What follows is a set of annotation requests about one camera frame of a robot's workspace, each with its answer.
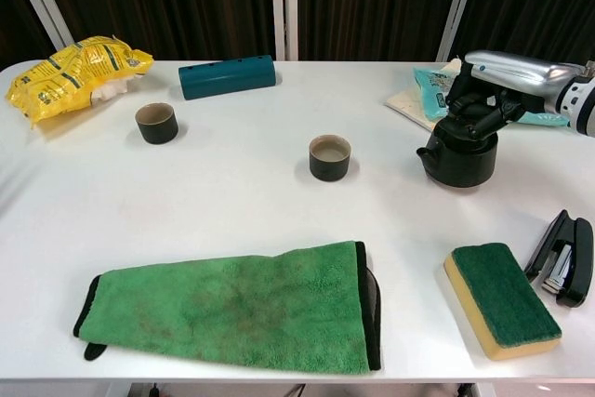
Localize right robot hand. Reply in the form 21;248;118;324
444;49;585;140

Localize black teapot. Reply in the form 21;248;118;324
416;111;499;192

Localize dark green cup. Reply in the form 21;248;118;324
308;134;350;182
135;102;179;145

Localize teal plastic package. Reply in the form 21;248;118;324
412;66;571;128

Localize white yellow paper packet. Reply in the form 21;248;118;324
384;57;466;133

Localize black stapler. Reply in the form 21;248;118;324
523;209;595;309

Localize green yellow sponge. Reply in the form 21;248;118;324
443;242;563;362

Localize teal rounded box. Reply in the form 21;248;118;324
178;55;277;101

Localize green microfiber towel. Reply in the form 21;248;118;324
73;240;383;376

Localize yellow snack bag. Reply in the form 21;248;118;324
4;34;154;129

